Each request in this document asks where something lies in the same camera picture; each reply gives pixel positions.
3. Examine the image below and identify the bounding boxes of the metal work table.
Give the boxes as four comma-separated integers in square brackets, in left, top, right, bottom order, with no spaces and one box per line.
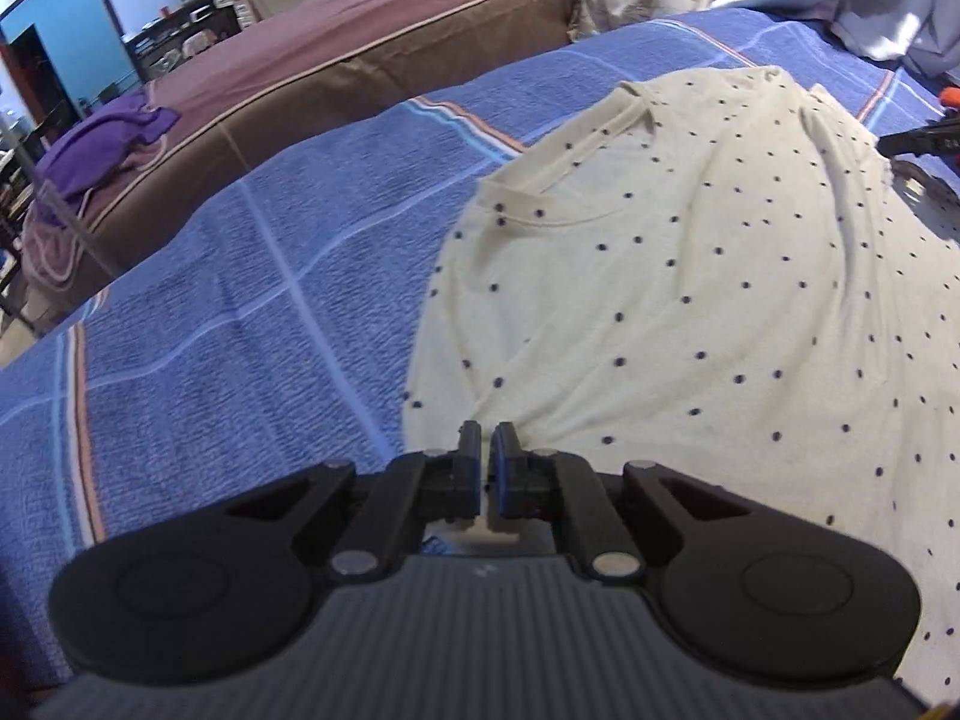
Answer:
[0,111,46,320]

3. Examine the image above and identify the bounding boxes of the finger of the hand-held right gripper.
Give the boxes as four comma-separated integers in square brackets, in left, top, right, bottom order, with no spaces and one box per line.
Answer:
[876,114,960,161]
[897,157,960,205]

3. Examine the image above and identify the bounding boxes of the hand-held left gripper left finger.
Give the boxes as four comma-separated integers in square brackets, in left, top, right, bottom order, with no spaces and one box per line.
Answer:
[225,420,485,583]

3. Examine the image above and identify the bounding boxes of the blue door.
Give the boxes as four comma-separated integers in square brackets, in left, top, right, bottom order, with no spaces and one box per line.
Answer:
[0,0,142,137]

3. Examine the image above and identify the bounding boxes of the blue plaid blanket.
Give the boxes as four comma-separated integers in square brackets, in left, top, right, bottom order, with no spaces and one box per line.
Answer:
[0,7,960,691]

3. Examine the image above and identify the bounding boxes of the brown covered bed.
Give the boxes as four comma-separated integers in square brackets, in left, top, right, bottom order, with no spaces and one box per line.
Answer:
[21,0,577,317]

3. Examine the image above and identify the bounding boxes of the dark cluttered cabinet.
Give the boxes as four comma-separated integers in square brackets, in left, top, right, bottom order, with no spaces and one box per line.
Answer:
[124,0,252,83]

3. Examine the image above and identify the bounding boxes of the purple cloth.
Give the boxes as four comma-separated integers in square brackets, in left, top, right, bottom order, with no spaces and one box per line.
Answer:
[34,94,182,205]

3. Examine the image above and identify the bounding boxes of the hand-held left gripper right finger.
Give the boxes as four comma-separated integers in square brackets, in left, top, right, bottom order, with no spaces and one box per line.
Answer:
[487,421,752,584]

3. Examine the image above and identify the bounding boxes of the cream polka dot shirt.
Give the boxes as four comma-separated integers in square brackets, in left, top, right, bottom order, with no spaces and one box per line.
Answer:
[401,66,960,715]

